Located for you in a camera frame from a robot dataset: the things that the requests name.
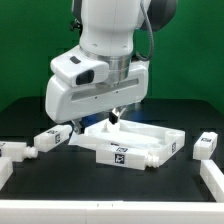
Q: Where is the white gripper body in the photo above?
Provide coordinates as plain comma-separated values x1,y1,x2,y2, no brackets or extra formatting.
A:
45,63,148,123

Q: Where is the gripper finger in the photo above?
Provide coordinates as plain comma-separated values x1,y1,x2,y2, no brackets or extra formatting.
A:
72,119,84,134
109,107,125,124

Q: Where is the white desk tabletop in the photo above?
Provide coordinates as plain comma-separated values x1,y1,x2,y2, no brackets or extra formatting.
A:
69,119,185,166

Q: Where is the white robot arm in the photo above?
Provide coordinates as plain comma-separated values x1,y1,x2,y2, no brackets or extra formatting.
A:
45,0,178,124

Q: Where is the white left border block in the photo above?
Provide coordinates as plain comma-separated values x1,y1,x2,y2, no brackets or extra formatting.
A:
0,157,13,190

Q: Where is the white border block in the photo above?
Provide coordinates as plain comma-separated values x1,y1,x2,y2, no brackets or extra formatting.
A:
200,160,224,203
0,157,13,190

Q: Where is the white right border block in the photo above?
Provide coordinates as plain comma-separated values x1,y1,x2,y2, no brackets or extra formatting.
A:
200,160,224,203

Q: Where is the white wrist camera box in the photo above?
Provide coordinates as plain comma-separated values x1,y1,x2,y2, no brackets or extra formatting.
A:
50,46,109,87

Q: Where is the black camera on stand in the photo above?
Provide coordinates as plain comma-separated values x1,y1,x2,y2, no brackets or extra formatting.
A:
70,19,83,34

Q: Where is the grey arm cable hose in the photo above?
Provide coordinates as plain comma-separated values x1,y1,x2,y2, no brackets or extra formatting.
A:
134,0,155,63

